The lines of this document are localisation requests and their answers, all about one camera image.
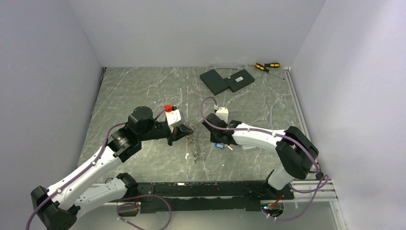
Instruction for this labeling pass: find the silver wrench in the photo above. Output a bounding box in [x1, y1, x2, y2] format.
[267, 103, 274, 129]

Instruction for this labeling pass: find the grey rectangular tin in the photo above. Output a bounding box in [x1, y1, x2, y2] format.
[241, 145, 256, 150]

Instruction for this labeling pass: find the orange black screwdriver front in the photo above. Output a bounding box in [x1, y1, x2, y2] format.
[255, 67, 284, 80]

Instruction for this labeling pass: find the orange black screwdriver back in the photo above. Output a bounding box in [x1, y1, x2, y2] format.
[251, 63, 281, 69]

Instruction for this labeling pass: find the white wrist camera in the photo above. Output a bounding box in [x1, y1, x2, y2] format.
[215, 107, 229, 124]
[164, 104, 185, 132]

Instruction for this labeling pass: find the large black box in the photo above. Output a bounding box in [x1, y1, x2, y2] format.
[200, 69, 229, 96]

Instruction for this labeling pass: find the orange black screwdriver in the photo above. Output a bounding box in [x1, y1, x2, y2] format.
[255, 67, 284, 80]
[251, 63, 281, 69]

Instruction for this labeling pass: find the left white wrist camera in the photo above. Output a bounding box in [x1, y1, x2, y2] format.
[164, 104, 185, 132]

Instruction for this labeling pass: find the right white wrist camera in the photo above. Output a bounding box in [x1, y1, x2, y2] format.
[215, 107, 229, 124]

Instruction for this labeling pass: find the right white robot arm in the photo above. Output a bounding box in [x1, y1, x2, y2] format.
[202, 113, 319, 199]

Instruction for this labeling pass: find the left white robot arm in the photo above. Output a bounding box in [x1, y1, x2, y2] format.
[31, 105, 193, 230]

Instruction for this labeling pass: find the blue tagged key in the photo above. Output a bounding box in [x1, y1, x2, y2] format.
[214, 143, 233, 150]

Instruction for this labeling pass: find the small black box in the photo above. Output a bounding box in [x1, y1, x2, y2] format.
[224, 69, 255, 93]

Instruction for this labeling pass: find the metal keyring with keys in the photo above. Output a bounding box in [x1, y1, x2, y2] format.
[186, 122, 202, 164]

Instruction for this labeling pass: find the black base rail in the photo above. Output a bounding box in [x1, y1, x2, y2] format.
[124, 180, 294, 214]

